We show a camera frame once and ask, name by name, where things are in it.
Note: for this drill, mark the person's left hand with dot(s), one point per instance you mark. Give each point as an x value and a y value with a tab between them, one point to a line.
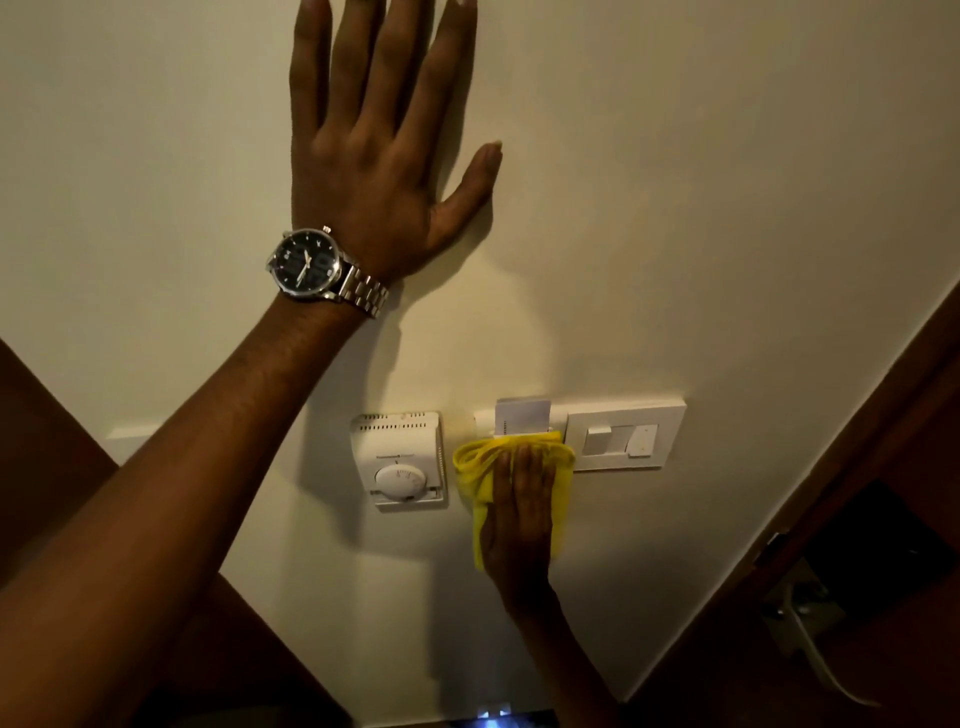
367	195

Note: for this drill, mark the person's right hand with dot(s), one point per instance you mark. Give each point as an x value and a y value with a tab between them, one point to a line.
519	540

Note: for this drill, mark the person's right thumb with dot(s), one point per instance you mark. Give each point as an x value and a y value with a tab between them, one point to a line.
489	536

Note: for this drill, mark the person's left middle finger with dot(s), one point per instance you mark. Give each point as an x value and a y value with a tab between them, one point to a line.
401	60

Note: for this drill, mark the person's left little finger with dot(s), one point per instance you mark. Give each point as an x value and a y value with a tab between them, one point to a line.
310	67

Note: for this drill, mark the person's left thumb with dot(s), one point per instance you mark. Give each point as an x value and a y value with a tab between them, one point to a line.
469	187

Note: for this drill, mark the yellow cleaning cloth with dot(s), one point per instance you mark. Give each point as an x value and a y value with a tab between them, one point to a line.
472	465

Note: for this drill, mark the person's right forearm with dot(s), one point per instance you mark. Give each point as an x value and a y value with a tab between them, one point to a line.
566	667

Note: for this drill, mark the person's left forearm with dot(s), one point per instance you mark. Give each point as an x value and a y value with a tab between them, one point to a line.
165	480

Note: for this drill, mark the white thermostat with round dial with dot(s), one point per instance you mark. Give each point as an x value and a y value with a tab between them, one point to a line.
397	457

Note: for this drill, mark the white key card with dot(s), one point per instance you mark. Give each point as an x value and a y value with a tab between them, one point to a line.
523	416

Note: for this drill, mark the silver wristwatch with dark dial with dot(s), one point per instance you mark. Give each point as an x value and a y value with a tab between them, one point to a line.
307	262

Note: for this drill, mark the dark device with blue light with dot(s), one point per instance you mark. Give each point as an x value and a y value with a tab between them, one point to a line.
499	720

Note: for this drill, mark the brown wooden door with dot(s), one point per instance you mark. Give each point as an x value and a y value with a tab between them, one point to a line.
885	465

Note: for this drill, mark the brown wooden panel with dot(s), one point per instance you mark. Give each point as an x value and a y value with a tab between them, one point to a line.
34	450

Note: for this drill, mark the white wall switch plate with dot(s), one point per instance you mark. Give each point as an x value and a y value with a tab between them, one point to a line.
622	439

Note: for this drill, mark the small white wall plate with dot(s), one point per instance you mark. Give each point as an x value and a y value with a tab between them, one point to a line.
131	444

